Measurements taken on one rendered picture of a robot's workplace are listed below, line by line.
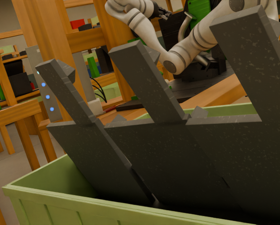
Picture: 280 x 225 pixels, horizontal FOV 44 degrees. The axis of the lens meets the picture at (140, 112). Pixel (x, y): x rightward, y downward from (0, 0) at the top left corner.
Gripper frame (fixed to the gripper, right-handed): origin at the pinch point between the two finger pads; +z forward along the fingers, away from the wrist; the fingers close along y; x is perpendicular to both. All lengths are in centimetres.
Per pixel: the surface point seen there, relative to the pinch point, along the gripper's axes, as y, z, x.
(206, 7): -4.0, 18.5, -8.0
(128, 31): 18.3, 1.8, 20.1
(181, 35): -1.8, 15.2, 8.3
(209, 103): -54, -29, 6
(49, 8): 21, -44, 16
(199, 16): -3.5, 18.4, -3.1
